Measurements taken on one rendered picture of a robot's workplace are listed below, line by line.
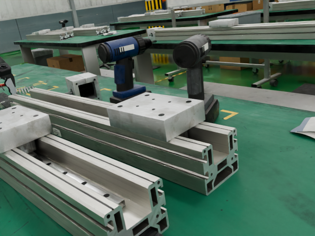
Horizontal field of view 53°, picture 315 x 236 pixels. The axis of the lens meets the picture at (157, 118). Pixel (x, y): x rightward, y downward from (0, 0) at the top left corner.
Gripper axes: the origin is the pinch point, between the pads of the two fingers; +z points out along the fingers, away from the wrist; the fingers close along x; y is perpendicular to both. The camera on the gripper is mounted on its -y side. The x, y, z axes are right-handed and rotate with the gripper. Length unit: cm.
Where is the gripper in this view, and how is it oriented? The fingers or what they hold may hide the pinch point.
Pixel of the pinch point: (6, 100)
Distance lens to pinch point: 135.8
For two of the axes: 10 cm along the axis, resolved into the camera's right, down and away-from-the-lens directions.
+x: -7.0, 3.4, -6.3
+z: 1.4, 9.3, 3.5
